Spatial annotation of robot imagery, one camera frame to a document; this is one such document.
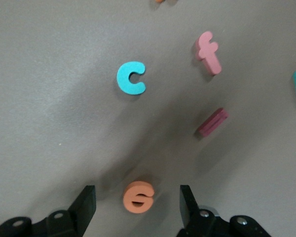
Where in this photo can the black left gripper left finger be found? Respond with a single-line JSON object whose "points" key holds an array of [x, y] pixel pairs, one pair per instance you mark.
{"points": [[81, 214]]}

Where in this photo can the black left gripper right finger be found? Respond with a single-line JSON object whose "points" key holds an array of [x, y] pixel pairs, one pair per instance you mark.
{"points": [[190, 214]]}

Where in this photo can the orange foam letter e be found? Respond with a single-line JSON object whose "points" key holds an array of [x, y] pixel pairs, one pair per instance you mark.
{"points": [[129, 197]]}

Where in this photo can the dark red foam letter l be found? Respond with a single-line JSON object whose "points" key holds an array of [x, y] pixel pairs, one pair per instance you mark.
{"points": [[212, 122]]}

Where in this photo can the teal foam letter c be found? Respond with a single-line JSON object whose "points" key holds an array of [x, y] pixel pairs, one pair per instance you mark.
{"points": [[122, 77]]}

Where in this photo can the brown table cover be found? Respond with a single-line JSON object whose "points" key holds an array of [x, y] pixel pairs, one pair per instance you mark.
{"points": [[39, 98]]}

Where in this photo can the pink red foam letter f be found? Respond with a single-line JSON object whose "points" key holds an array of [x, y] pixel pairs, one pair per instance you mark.
{"points": [[209, 54]]}

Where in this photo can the orange foam letter v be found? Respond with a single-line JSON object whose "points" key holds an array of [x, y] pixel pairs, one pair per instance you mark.
{"points": [[159, 1]]}

